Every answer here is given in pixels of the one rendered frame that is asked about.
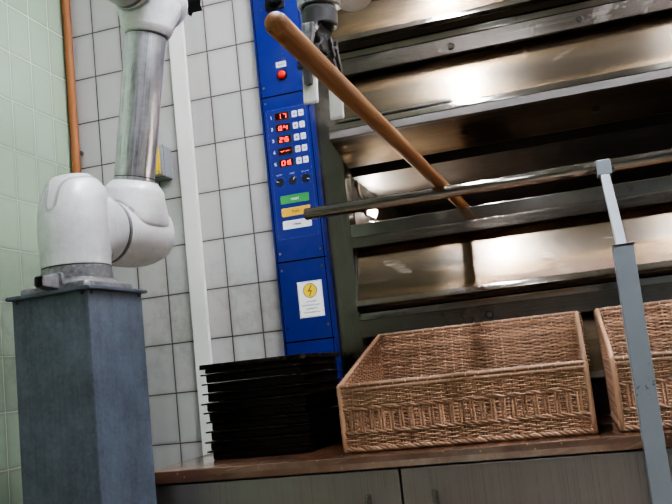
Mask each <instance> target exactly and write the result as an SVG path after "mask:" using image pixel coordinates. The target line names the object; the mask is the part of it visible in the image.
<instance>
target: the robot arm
mask: <svg viewBox="0 0 672 504"><path fill-rule="evenodd" d="M108 1H110V2H111V3H113V4H115V5H116V8H117V11H118V15H119V19H120V23H121V28H122V31H123V33H124V34H125V48H124V60H123V72H122V85H121V97H120V109H119V121H118V134H117V146H116V158H115V171H114V180H111V181H110V182H109V183H108V184H107V185H106V186H105V187H104V185H103V184H102V183H101V182H100V181H99V180H98V179H97V178H94V177H93V176H91V175H90V174H87V173H70V174H63V175H58V176H55V177H53V178H52V179H51V180H50V181H49V183H48V184H47V185H46V186H45V188H44V190H43V192H42V195H41V198H40V201H39V205H38V213H37V238H38V250H39V258H40V264H41V276H37V277H35V278H34V286H35V287H31V288H28V289H24V290H21V295H27V294H33V293H39V292H45V291H51V290H57V289H64V288H70V287H76V286H82V285H99V286H110V287H121V288H132V289H133V285H132V284H129V283H124V282H119V281H116V280H114V278H113V271H112V266H115V267H123V268H138V267H144V266H148V265H151V264H154V263H156V262H158V261H160V260H162V259H163V258H164V257H166V256H167V255H168V254H169V252H170V251H171V249H172V247H173V245H174V241H175V231H174V226H173V222H172V220H171V218H170V216H169V215H168V211H167V206H166V201H165V194H164V192H163V191H162V189H161V188H160V187H159V185H158V184H155V173H156V160H157V147H158V135H159V122H160V109H161V96H162V83H163V71H164V58H165V45H166V41H168V40H169V39H170V37H171V36H172V34H173V31H174V29H175V27H177V26H178V25H180V24H181V22H182V21H183V20H184V19H185V17H186V14H187V11H188V1H187V0H108ZM370 2H371V0H297V9H298V10H299V11H300V12H301V23H302V25H301V32H302V33H303V34H304V35H305V36H306V37H307V38H308V39H309V40H310V41H311V42H312V43H313V44H314V45H315V46H316V47H317V48H318V49H319V50H320V51H321V52H322V53H323V54H324V55H325V56H326V57H327V58H328V59H329V61H330V62H331V63H332V64H333V65H334V66H335V67H336V68H337V69H338V70H339V71H340V72H341V73H342V74H343V75H344V73H343V68H342V64H341V59H340V55H339V48H338V42H337V41H333V39H332V37H331V33H332V32H333V31H334V30H336V29H337V27H338V15H337V10H340V9H341V10H343V11H347V12H355V11H360V10H362V9H364V8H365V7H367V6H368V5H369V3H370ZM297 63H298V64H299V65H297V69H298V70H302V81H303V99H304V105H309V104H315V103H319V97H318V79H317V78H316V77H315V76H314V75H313V74H312V73H310V72H309V71H308V70H307V69H306V68H305V67H304V66H303V65H302V64H301V63H300V62H299V61H297ZM329 106H330V120H337V119H344V103H343V102H342V101H341V100H340V99H339V98H338V97H337V96H335V95H334V94H333V93H332V92H331V91H330V90H329Z"/></svg>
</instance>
